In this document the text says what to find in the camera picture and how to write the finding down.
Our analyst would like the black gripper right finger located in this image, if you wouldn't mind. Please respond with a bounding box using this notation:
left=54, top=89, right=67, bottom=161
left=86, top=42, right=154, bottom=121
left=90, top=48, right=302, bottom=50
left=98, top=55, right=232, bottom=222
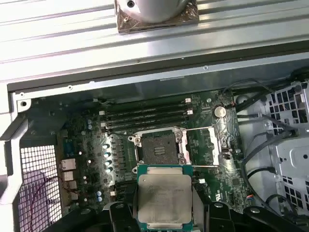
left=193, top=182, right=309, bottom=232

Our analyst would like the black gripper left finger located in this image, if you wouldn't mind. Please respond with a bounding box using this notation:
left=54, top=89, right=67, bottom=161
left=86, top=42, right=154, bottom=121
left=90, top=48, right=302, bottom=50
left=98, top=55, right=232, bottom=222
left=42, top=190, right=140, bottom=232

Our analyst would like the silver CPU green edge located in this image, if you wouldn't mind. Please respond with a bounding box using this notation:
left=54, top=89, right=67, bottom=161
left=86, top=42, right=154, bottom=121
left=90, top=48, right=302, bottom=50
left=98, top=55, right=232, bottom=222
left=136, top=163, right=194, bottom=231

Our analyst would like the metal socket cover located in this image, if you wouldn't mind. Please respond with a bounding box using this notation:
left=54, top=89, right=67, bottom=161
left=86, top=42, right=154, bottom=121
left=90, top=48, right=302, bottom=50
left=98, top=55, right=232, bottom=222
left=180, top=125, right=221, bottom=168

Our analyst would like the metal wire locking lever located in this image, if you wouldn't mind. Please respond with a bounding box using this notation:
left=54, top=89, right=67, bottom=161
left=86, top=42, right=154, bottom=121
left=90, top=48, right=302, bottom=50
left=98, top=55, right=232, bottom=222
left=104, top=129, right=136, bottom=139

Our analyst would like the black RAM slot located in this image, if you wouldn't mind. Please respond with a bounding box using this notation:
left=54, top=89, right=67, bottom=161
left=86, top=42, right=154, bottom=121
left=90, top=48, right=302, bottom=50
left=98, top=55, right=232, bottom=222
left=103, top=111, right=194, bottom=123
left=106, top=99, right=191, bottom=110
left=101, top=117, right=187, bottom=131
left=111, top=187, right=138, bottom=196
left=100, top=105, right=194, bottom=116
left=115, top=180, right=138, bottom=189

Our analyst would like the CPU socket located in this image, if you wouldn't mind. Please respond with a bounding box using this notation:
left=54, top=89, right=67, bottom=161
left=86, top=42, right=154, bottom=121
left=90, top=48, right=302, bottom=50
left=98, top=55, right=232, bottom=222
left=127, top=129, right=193, bottom=168

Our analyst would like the green motherboard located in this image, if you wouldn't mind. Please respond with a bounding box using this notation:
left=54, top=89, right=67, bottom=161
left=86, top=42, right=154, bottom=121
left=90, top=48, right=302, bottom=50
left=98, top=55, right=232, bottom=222
left=56, top=90, right=246, bottom=216

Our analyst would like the blue port connector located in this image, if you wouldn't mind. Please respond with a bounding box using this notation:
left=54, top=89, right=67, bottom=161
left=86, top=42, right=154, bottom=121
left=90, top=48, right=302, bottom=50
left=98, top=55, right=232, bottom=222
left=63, top=141, right=76, bottom=158

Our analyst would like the silver metal drive cage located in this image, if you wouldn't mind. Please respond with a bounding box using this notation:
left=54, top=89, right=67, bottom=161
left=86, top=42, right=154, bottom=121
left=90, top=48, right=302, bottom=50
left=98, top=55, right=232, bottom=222
left=238, top=81, right=309, bottom=218

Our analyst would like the round coin battery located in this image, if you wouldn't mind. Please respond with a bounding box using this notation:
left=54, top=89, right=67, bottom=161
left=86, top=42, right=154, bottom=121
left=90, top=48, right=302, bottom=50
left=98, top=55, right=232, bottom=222
left=212, top=105, right=227, bottom=119

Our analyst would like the black open PC case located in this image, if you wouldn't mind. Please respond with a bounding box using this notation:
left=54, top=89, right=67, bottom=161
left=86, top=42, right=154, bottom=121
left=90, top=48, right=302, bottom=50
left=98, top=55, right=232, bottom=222
left=0, top=52, right=309, bottom=232

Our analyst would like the black looped cable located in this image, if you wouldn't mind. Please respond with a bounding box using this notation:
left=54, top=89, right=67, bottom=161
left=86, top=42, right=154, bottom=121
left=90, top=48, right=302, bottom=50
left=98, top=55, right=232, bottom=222
left=242, top=154, right=281, bottom=218

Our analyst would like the thin red wire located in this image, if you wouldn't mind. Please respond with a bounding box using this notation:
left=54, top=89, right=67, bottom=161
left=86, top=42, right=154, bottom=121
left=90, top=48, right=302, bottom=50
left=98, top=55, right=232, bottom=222
left=30, top=169, right=72, bottom=219

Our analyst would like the grey cable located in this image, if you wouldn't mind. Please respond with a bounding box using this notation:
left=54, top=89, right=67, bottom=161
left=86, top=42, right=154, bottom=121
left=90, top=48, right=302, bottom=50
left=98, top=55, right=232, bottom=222
left=238, top=112, right=299, bottom=145

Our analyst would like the thin black cable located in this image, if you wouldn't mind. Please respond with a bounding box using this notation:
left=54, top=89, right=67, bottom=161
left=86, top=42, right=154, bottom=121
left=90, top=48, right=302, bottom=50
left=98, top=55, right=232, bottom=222
left=221, top=77, right=277, bottom=108

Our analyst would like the brown square base plate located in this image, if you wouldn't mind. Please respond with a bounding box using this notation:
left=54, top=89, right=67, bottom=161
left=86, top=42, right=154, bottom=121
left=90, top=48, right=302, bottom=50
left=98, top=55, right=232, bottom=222
left=113, top=0, right=200, bottom=34

